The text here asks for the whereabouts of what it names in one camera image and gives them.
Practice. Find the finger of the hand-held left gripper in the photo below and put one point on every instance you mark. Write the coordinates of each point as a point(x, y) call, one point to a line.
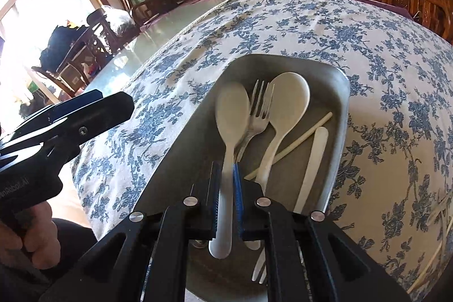
point(99, 118)
point(70, 104)

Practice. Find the pale wooden chopstick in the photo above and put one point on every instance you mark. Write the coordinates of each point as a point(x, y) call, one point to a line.
point(437, 252)
point(311, 128)
point(440, 206)

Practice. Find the white plastic bag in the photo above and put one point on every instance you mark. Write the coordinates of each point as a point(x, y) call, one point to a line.
point(118, 19)

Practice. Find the person's left hand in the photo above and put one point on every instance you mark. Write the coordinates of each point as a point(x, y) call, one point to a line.
point(39, 238)

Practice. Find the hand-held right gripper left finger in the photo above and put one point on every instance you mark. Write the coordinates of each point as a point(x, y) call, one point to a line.
point(215, 203)

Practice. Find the wooden dining chair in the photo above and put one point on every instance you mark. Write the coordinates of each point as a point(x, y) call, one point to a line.
point(102, 33)
point(129, 4)
point(67, 72)

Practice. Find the white plastic spoon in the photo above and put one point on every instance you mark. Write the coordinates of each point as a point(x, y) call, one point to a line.
point(231, 111)
point(290, 100)

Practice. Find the metal fork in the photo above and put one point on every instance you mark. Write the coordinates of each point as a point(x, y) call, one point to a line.
point(256, 121)

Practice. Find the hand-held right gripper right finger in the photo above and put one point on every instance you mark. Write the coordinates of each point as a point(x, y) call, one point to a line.
point(239, 203)

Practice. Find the grey metal tray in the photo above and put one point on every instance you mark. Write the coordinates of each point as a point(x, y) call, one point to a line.
point(198, 146)

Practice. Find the black bag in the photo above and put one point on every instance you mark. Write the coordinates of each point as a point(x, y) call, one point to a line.
point(63, 43)

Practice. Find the blue floral tablecloth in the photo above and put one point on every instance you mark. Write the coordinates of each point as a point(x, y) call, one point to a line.
point(283, 22)

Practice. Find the person's dark clothing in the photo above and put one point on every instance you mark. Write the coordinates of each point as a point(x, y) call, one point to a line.
point(70, 245)

